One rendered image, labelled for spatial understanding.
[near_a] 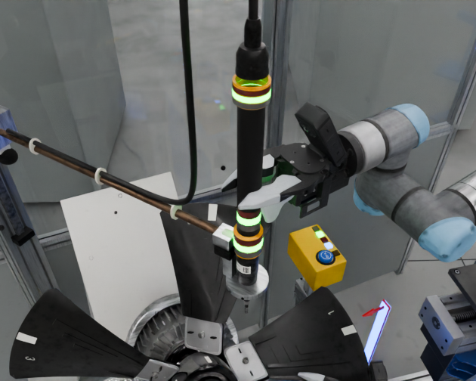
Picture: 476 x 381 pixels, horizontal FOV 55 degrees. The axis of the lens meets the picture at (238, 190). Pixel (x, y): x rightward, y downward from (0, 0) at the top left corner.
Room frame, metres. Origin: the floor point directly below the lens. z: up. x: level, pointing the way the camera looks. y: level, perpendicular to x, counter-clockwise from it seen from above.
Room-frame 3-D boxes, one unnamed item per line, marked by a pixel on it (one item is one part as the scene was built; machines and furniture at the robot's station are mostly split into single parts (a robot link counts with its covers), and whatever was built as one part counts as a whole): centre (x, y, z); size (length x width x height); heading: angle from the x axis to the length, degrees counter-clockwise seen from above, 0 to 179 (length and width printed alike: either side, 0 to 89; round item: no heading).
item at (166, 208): (0.62, 0.25, 1.54); 0.54 x 0.01 x 0.01; 58
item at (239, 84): (0.46, -0.02, 1.80); 0.04 x 0.04 x 0.03
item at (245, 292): (0.46, -0.01, 1.50); 0.09 x 0.07 x 0.10; 58
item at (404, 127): (0.62, -0.25, 1.64); 0.11 x 0.08 x 0.09; 124
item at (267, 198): (0.45, -0.04, 1.64); 0.09 x 0.03 x 0.06; 132
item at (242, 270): (0.46, -0.02, 1.66); 0.04 x 0.04 x 0.46
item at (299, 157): (0.53, -0.12, 1.63); 0.12 x 0.08 x 0.09; 124
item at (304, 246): (0.87, -0.23, 1.02); 0.16 x 0.10 x 0.11; 23
